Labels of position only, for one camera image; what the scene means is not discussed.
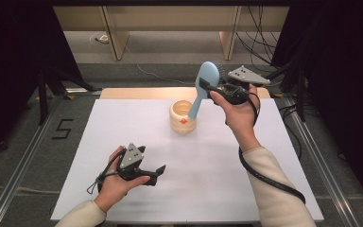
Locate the light wooden desk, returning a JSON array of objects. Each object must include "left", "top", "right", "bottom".
[{"left": 52, "top": 5, "right": 291, "bottom": 61}]

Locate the white floor cable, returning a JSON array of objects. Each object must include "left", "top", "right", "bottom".
[{"left": 123, "top": 43, "right": 197, "bottom": 87}]

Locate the thick black gripper cable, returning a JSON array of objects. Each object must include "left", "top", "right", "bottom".
[{"left": 237, "top": 89, "right": 307, "bottom": 205}]

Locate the metal floor rail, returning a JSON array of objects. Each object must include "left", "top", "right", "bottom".
[
  {"left": 277, "top": 94, "right": 362, "bottom": 227},
  {"left": 0, "top": 96, "right": 64, "bottom": 227}
]

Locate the person's left hand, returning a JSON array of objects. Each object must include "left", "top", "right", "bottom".
[{"left": 94, "top": 145, "right": 151, "bottom": 213}]

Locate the cream ribbed cup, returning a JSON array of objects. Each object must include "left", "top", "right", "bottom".
[{"left": 169, "top": 99, "right": 199, "bottom": 135}]

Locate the bundle of black cables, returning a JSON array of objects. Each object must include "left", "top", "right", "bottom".
[{"left": 234, "top": 5, "right": 283, "bottom": 74}]

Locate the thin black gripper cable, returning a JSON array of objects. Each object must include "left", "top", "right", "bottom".
[{"left": 86, "top": 156, "right": 121, "bottom": 195}]

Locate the light blue hairbrush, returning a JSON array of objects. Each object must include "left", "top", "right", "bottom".
[{"left": 187, "top": 61, "right": 227, "bottom": 121}]

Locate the black curtain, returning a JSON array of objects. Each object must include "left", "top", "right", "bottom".
[
  {"left": 0, "top": 0, "right": 88, "bottom": 165},
  {"left": 269, "top": 0, "right": 363, "bottom": 202}
]

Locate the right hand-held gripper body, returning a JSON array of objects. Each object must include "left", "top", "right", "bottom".
[{"left": 212, "top": 64, "right": 271, "bottom": 106}]

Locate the black metal stand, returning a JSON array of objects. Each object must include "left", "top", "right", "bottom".
[
  {"left": 264, "top": 61, "right": 308, "bottom": 123},
  {"left": 37, "top": 67, "right": 103, "bottom": 127}
]

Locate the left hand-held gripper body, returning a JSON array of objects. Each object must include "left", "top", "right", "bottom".
[{"left": 115, "top": 143, "right": 149, "bottom": 183}]

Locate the person's right hand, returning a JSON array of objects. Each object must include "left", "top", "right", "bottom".
[{"left": 209, "top": 83, "right": 262, "bottom": 152}]

